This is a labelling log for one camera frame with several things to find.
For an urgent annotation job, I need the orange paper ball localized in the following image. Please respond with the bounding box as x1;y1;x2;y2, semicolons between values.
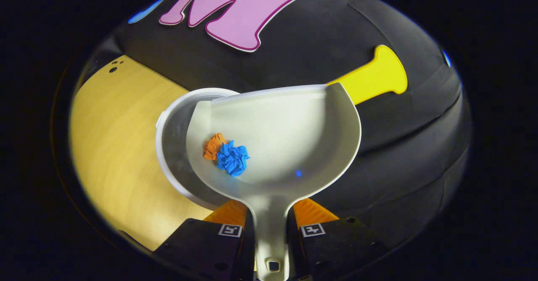
203;133;227;161

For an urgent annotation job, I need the white plastic dustpan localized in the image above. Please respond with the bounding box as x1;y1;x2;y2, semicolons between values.
186;83;362;281

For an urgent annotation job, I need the black backdrop cloth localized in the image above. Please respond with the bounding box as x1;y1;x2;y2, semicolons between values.
78;0;473;248

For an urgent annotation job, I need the blue paper ball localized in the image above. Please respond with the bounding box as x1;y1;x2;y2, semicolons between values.
216;140;250;177

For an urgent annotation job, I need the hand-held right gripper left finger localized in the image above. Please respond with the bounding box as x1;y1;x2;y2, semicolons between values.
152;200;257;281

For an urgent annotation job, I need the white ribbed garbage bin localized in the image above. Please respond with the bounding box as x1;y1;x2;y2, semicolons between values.
155;88;240;211

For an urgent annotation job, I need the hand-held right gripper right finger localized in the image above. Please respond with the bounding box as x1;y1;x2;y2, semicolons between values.
287;198;389;281

